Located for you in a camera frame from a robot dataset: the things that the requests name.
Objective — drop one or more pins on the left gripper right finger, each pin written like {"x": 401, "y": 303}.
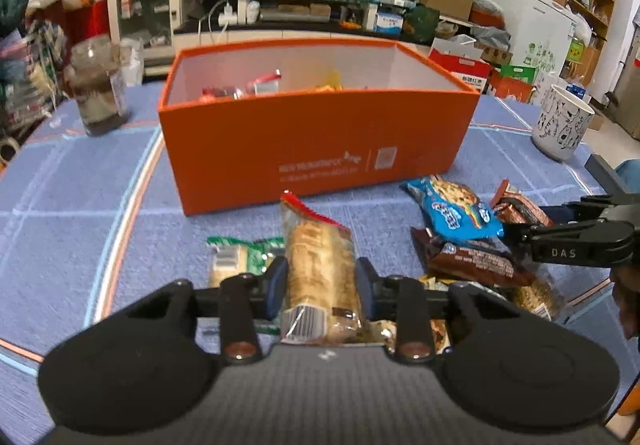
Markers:
{"x": 408, "y": 304}

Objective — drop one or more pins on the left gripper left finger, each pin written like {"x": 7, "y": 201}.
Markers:
{"x": 237, "y": 303}

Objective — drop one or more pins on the clear biscuit packet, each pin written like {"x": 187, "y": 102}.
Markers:
{"x": 322, "y": 305}

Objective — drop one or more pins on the brown chocolate snack packet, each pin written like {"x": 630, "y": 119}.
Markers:
{"x": 513, "y": 207}

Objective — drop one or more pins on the blue cookie snack packet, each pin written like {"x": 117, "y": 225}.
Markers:
{"x": 454, "y": 211}

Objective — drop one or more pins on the green white snack packet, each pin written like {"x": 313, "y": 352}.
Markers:
{"x": 233, "y": 256}

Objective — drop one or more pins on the dark brown wafer packet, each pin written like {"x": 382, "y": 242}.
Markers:
{"x": 469, "y": 261}

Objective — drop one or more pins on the white patterned mug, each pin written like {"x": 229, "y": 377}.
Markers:
{"x": 562, "y": 124}

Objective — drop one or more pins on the orange cardboard box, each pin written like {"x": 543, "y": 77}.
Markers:
{"x": 244, "y": 122}

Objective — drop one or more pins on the orange gift box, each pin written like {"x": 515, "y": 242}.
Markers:
{"x": 512, "y": 82}

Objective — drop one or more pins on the white mini fridge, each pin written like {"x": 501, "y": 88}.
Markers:
{"x": 541, "y": 32}

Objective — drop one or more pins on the red white cardboard box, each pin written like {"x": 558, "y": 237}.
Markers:
{"x": 463, "y": 61}

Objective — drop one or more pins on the glass jar dark contents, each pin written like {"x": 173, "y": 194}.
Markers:
{"x": 95, "y": 78}

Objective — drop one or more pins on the white tv cabinet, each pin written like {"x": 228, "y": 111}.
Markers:
{"x": 280, "y": 34}

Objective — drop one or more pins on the white glass door cabinet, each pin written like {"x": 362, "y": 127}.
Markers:
{"x": 151, "y": 22}

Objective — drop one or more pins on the teal puffer jacket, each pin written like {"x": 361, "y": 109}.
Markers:
{"x": 12, "y": 14}

